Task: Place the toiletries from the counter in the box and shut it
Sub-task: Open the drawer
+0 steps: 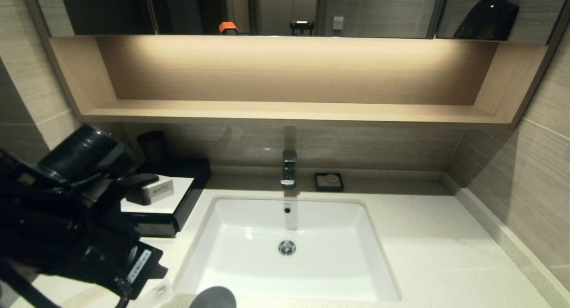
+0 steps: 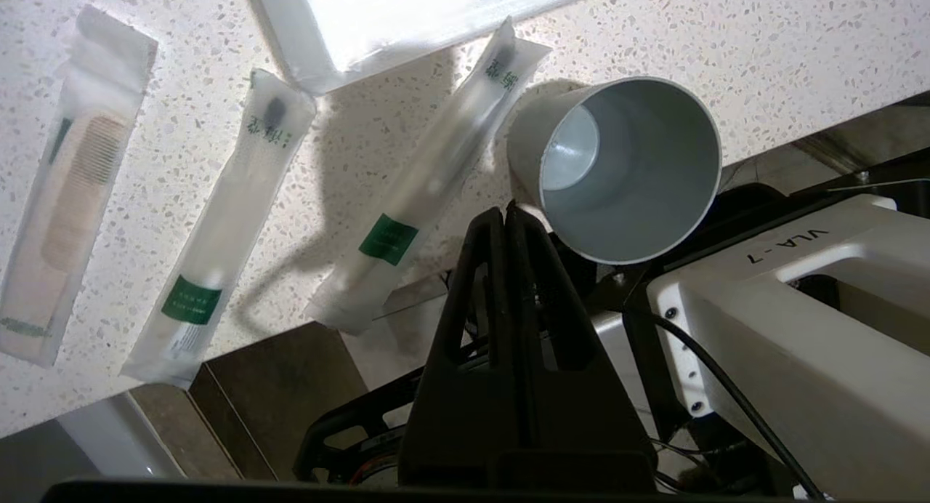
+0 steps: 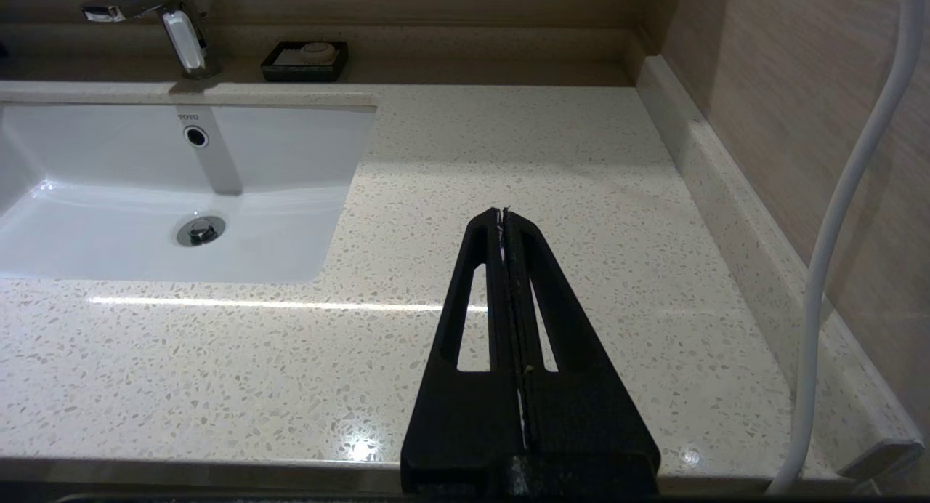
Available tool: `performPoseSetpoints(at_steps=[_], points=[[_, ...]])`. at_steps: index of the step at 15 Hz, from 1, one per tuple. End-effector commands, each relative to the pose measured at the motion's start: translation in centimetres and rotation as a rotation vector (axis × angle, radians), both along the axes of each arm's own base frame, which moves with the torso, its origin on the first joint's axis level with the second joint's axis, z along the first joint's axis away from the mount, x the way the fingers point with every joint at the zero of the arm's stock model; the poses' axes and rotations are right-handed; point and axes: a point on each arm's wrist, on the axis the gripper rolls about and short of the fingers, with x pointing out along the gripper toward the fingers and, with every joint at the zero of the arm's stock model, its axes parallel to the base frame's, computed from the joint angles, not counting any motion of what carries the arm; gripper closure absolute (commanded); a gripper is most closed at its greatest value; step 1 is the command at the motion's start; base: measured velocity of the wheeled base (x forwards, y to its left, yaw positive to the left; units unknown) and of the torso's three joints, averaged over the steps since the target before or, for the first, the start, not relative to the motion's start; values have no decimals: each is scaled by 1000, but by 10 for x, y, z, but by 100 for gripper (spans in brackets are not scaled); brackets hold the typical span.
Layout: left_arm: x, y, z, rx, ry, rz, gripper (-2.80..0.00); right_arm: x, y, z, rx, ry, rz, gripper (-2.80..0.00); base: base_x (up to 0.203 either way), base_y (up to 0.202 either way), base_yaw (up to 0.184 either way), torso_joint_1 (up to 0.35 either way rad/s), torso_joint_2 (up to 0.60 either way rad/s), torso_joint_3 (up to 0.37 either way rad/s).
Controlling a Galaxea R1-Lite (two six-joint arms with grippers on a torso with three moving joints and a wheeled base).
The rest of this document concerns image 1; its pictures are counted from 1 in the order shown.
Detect grey plastic cup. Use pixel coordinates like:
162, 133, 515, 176
189, 285, 237, 308

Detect black amenity box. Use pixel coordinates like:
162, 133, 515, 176
120, 158, 212, 238

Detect small clear toiletry packet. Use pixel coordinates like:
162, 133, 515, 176
149, 281, 173, 302

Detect black cylindrical cup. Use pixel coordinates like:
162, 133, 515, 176
137, 131, 170, 164

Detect white sink basin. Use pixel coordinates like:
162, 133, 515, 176
174, 196, 401, 303

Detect chrome faucet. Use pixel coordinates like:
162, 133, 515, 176
280, 150, 298, 187

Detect black soap dish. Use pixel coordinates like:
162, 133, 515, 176
314, 173, 344, 193

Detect mirror cabinet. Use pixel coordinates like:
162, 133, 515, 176
22, 0, 570, 45

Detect glossy black dome object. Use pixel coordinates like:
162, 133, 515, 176
452, 0, 520, 42

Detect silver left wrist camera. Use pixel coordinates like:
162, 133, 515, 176
141, 178, 174, 206

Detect light wooden wall shelf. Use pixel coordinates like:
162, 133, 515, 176
48, 34, 549, 130

